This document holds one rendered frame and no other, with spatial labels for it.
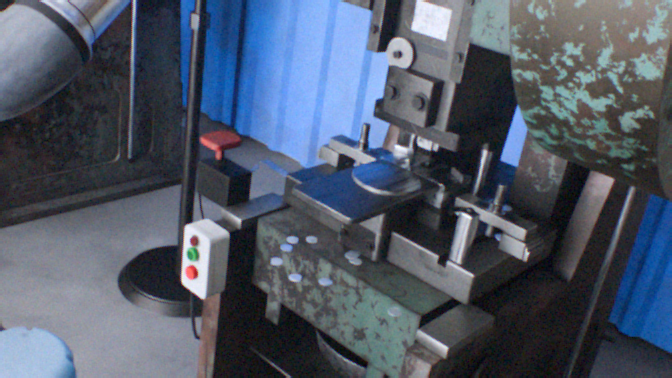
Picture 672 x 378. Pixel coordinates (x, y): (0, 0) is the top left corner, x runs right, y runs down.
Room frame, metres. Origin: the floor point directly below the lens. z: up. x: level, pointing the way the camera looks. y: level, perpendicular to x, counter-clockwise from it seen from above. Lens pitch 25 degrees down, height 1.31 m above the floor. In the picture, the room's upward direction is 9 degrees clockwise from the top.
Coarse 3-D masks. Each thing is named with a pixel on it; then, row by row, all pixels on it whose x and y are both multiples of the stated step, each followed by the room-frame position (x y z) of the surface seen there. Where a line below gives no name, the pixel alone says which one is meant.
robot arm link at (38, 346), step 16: (0, 336) 0.76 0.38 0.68; (16, 336) 0.76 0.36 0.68; (32, 336) 0.77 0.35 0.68; (48, 336) 0.78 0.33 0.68; (0, 352) 0.73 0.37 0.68; (16, 352) 0.74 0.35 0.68; (32, 352) 0.74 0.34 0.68; (48, 352) 0.75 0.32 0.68; (64, 352) 0.76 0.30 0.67; (0, 368) 0.70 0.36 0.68; (16, 368) 0.71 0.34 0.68; (32, 368) 0.72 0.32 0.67; (48, 368) 0.72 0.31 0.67; (64, 368) 0.73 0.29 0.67
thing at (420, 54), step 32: (416, 0) 1.28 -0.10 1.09; (448, 0) 1.24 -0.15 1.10; (416, 32) 1.27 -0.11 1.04; (448, 32) 1.23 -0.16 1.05; (416, 64) 1.26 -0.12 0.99; (448, 64) 1.22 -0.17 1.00; (384, 96) 1.26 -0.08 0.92; (416, 96) 1.21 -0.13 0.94; (448, 96) 1.21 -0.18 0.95; (480, 96) 1.27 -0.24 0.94; (448, 128) 1.21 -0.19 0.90
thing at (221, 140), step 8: (208, 136) 1.34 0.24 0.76; (216, 136) 1.35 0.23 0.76; (224, 136) 1.35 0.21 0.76; (232, 136) 1.36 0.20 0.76; (208, 144) 1.32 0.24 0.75; (216, 144) 1.31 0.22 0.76; (224, 144) 1.32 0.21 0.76; (232, 144) 1.33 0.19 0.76; (240, 144) 1.35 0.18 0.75; (216, 152) 1.35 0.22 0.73; (224, 152) 1.35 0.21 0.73
